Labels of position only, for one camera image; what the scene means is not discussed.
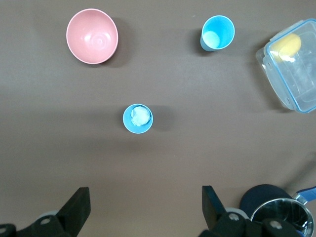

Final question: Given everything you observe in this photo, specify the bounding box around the clear plastic lidded container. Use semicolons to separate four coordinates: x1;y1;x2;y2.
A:
255;19;316;114

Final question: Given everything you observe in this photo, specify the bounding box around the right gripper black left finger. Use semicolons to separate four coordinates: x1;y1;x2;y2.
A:
0;187;91;237

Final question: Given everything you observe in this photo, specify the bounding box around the brown table cover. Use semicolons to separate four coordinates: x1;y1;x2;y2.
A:
0;0;316;237

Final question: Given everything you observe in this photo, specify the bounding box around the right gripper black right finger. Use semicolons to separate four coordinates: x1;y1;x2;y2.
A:
201;185;301;237

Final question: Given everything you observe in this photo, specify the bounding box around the yellow round food piece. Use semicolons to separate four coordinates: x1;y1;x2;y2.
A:
270;34;302;62

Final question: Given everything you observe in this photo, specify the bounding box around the blue plastic cup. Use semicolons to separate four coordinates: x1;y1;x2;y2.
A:
199;15;236;53
122;103;154;135

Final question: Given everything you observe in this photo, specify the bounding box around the pink plastic bowl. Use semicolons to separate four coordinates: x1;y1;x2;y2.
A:
66;8;119;65

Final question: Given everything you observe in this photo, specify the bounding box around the steel saucepan with blue handle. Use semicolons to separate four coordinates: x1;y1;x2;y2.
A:
239;184;316;237

